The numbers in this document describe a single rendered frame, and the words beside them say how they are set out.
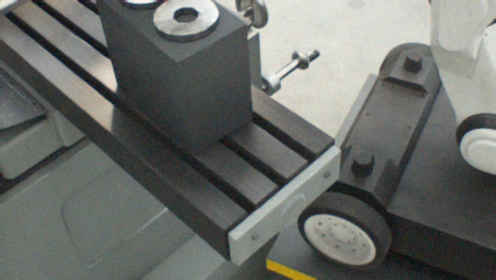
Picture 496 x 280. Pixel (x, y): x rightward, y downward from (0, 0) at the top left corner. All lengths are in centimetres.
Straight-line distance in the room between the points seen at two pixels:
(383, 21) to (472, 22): 161
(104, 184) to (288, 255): 44
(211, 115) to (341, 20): 187
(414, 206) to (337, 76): 117
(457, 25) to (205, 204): 55
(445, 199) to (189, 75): 74
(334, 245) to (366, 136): 25
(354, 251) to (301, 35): 139
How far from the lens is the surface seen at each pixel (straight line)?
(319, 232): 150
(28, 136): 127
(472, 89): 136
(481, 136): 138
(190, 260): 179
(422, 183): 148
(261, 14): 172
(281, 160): 98
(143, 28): 93
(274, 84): 168
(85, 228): 152
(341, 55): 262
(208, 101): 94
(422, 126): 158
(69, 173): 137
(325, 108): 241
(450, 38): 123
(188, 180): 97
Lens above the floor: 171
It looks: 44 degrees down
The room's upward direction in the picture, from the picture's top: 7 degrees counter-clockwise
